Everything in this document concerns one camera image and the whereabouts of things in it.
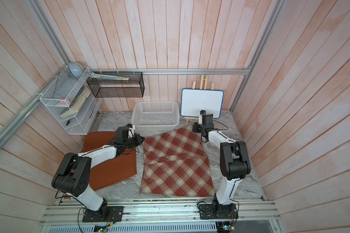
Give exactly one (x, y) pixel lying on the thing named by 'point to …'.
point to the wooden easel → (205, 86)
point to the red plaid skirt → (175, 163)
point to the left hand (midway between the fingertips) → (145, 139)
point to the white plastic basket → (155, 115)
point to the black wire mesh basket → (102, 87)
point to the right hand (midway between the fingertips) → (194, 123)
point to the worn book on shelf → (74, 106)
